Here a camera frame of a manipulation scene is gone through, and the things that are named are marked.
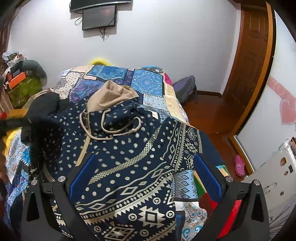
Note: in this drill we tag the grey green bag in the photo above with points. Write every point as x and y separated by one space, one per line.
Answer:
34 67

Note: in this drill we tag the white wardrobe with hearts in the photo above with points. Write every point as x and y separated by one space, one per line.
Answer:
273 120

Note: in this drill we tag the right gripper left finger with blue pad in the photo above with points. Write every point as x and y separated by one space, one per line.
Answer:
38 221

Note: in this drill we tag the green fabric box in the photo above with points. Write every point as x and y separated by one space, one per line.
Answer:
21 93

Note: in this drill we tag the pink croc shoe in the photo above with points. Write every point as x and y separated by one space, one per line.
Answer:
239 166

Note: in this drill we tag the brown wooden door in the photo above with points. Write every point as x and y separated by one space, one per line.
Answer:
252 60

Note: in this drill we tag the navy patterned hoodie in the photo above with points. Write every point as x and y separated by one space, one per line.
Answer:
139 155

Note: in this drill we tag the yellow pillow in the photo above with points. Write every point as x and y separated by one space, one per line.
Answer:
99 61

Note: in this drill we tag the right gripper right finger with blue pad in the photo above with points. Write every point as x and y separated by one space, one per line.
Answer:
241 210

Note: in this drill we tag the upper black screen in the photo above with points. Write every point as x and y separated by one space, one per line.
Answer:
76 5

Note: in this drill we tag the wall-mounted black monitor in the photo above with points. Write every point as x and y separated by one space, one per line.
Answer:
99 17

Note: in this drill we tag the black garment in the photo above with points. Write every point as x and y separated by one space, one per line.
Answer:
36 120

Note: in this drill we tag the white fridge with magnets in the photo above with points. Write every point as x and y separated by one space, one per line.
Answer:
277 177

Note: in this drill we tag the patchwork bed quilt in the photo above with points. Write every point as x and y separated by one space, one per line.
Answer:
154 94

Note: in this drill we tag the orange box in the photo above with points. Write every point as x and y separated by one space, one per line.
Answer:
16 80

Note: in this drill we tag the purple grey backpack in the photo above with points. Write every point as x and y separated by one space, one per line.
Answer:
185 89

